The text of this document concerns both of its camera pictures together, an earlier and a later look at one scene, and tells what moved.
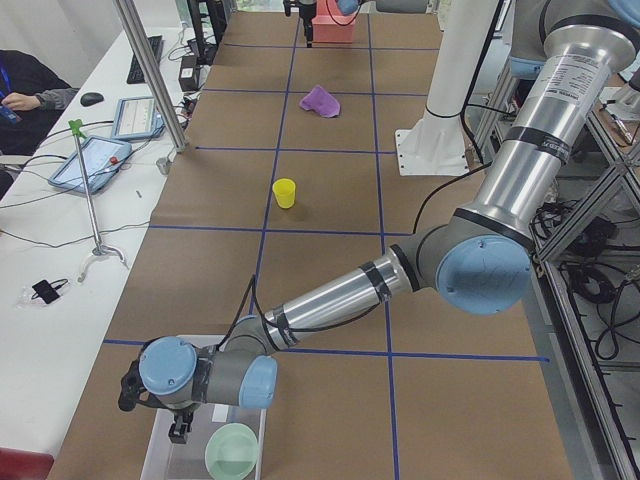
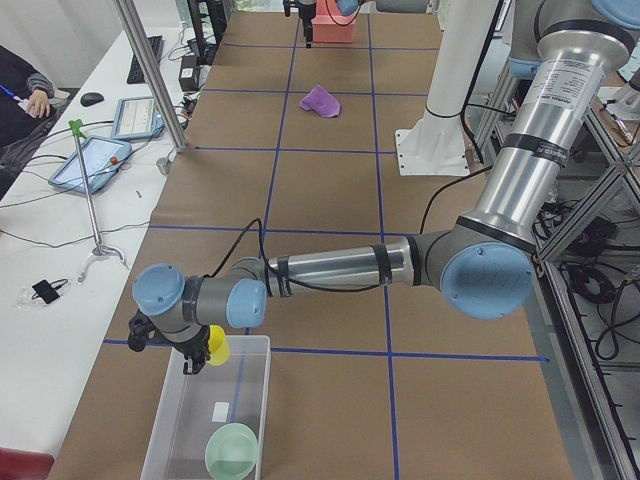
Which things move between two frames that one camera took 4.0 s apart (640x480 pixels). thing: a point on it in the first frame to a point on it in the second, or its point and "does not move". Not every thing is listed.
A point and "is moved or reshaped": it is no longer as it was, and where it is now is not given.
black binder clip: (48, 290) does not move
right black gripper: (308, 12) does not move
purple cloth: (322, 102) does not move
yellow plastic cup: (285, 192) is moved or reshaped
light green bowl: (231, 452) does not move
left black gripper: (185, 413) to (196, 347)
